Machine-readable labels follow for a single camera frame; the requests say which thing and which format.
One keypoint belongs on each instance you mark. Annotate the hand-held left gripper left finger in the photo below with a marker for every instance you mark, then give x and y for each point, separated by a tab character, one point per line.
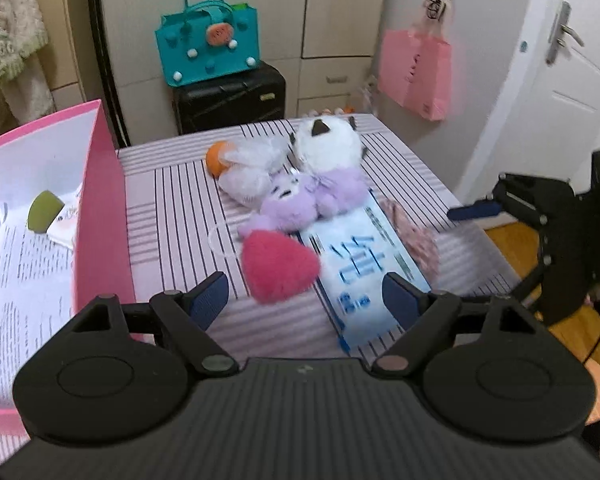
210	297

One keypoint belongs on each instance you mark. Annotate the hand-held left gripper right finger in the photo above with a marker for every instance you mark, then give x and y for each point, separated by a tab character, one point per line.
397	300

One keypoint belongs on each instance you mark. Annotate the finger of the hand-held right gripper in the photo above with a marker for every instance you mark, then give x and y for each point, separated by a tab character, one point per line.
545	261
472	210

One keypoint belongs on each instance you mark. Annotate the pale blue packet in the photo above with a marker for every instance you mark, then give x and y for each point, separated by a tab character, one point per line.
360	260

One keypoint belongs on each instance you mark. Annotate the pink floral cloth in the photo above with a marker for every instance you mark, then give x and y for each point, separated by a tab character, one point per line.
420	245

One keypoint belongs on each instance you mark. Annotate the pink heart plush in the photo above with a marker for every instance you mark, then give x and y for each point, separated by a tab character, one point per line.
275	265

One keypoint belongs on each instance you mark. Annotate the white and orange plush toy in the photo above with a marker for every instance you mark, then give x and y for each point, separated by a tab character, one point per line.
250	180

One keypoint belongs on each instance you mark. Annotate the purple plush toy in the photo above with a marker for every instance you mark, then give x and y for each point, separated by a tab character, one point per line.
290	200

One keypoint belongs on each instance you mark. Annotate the pink cardboard box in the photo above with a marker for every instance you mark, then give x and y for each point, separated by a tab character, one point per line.
102	220

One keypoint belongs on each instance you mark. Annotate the white plush with brown tail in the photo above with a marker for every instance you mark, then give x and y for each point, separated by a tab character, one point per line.
330	150

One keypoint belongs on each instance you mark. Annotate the pink striped cloth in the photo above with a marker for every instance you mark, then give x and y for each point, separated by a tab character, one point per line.
180	210

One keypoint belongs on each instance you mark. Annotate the white door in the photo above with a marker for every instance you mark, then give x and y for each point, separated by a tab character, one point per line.
580	110

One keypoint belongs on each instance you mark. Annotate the pink paper bag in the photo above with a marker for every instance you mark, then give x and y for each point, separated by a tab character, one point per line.
420	75

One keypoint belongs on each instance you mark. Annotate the small white printed packet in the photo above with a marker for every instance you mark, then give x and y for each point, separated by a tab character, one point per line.
67	225

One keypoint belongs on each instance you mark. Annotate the printed paper sheet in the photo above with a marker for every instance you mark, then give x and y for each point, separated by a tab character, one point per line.
25	310

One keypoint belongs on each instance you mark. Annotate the green rounded item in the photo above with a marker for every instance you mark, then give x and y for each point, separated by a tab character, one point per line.
45	210

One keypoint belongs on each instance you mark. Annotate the black suitcase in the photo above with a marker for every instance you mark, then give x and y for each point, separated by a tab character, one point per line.
230	105

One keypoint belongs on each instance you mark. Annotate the teal felt tote bag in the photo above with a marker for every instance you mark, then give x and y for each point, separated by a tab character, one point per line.
195	55

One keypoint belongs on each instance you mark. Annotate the beige wardrobe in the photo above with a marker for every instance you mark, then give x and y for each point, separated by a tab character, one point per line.
330	10

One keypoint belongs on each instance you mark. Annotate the cream fuzzy garment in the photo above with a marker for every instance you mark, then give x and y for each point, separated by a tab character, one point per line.
10	10

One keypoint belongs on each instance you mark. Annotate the black vertical rail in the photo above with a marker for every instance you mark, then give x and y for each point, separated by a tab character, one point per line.
102	60

